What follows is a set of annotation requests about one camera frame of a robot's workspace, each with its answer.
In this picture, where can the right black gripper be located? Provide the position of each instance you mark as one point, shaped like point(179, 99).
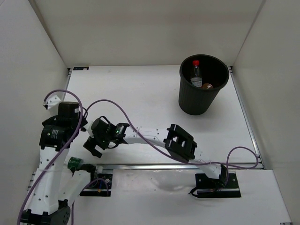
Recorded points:
point(92, 143)

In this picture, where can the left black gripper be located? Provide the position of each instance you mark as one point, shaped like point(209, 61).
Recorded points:
point(50, 121)

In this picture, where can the clear bottle green label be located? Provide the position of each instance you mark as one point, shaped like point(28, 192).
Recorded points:
point(77, 164)

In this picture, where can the clear bottle red label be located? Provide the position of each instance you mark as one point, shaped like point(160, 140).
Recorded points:
point(196, 76)

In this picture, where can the orange juice bottle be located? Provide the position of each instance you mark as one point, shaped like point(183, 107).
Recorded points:
point(207, 86)

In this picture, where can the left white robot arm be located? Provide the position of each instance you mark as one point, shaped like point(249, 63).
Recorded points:
point(45, 203)

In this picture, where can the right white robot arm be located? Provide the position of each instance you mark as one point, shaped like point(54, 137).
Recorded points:
point(178, 143)

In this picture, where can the black plastic waste bin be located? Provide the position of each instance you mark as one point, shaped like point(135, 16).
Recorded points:
point(195, 100)

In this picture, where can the small dark label sticker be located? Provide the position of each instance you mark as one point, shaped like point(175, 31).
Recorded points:
point(80, 68)

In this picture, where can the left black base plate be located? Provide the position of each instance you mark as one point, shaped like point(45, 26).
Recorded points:
point(102, 187)

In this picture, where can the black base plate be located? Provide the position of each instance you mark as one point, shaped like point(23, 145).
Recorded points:
point(102, 187)
point(207, 188)

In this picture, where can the aluminium rail front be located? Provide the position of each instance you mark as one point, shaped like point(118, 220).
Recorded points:
point(150, 167)

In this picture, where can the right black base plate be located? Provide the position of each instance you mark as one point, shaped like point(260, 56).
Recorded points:
point(207, 188)

